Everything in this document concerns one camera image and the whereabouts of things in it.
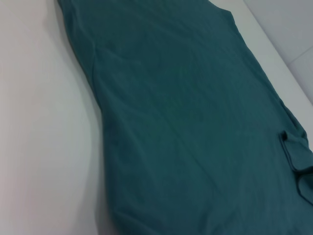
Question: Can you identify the teal blue shirt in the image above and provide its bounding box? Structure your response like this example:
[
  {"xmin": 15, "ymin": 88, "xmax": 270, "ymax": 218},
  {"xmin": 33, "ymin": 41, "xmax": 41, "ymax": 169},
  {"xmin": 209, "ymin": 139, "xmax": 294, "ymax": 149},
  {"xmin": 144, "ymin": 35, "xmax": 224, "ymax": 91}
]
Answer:
[{"xmin": 57, "ymin": 0, "xmax": 313, "ymax": 235}]

